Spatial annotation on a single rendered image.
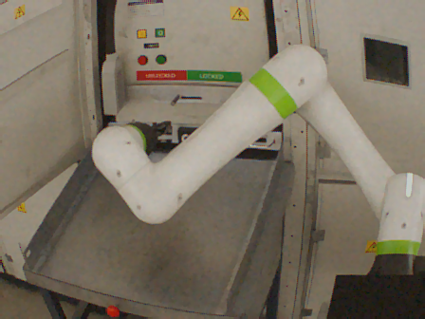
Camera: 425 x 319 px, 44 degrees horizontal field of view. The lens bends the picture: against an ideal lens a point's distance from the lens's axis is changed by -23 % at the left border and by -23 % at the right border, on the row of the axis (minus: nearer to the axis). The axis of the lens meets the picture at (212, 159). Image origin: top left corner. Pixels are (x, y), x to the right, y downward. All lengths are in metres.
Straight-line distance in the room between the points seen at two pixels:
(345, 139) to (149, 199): 0.47
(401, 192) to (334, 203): 0.71
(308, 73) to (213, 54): 0.54
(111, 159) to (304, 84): 0.43
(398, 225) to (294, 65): 0.44
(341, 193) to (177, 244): 0.56
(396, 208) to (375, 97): 0.57
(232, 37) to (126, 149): 0.58
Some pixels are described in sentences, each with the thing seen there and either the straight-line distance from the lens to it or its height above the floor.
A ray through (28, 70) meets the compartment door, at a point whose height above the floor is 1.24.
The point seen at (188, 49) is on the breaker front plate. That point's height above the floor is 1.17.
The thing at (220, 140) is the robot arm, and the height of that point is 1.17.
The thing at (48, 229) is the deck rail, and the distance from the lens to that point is 1.66.
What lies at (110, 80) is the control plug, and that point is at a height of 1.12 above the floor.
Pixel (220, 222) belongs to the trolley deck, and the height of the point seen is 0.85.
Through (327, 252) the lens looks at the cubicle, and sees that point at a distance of 2.03.
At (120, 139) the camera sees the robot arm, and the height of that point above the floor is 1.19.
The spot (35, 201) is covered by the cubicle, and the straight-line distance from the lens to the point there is 2.32.
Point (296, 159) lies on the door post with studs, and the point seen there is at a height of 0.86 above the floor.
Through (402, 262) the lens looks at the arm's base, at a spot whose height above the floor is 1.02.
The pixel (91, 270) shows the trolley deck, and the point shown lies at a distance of 1.52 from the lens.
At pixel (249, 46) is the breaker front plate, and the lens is 1.79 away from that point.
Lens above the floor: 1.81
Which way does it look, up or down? 30 degrees down
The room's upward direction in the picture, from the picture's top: 4 degrees counter-clockwise
